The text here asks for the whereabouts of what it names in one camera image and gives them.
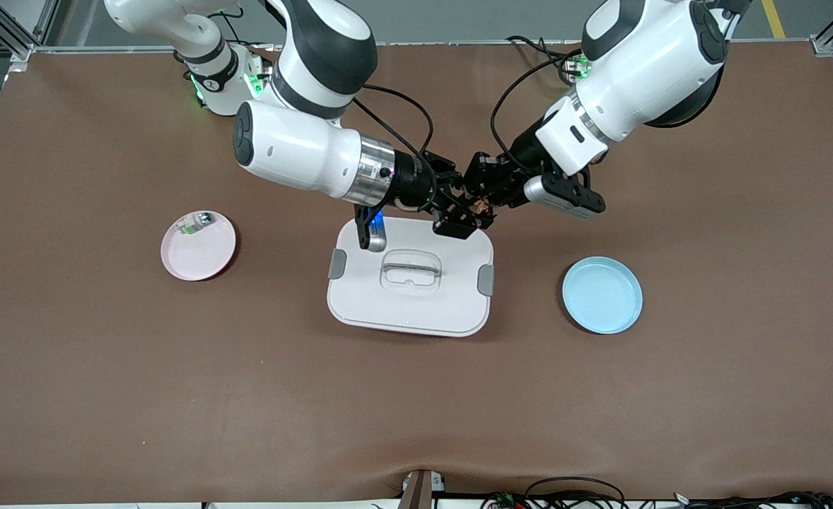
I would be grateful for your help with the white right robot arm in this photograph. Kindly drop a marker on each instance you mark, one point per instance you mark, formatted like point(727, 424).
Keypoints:
point(296, 148)

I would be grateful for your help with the pink plate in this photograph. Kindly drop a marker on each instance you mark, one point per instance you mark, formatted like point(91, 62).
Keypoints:
point(201, 258)

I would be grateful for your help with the light blue plate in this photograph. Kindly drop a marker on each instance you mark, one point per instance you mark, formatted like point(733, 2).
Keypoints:
point(602, 295)

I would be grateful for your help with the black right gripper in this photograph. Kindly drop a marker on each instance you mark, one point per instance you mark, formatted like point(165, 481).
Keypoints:
point(414, 181)

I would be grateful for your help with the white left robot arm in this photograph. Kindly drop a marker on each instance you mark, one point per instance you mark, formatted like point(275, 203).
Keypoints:
point(643, 78)

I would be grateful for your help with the white lidded box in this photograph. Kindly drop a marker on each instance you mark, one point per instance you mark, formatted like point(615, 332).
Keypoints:
point(409, 304)

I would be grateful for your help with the white green switch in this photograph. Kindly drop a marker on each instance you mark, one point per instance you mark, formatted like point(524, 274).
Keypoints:
point(197, 223)

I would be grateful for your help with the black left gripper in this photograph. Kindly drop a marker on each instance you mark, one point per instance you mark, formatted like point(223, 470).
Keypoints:
point(524, 154)

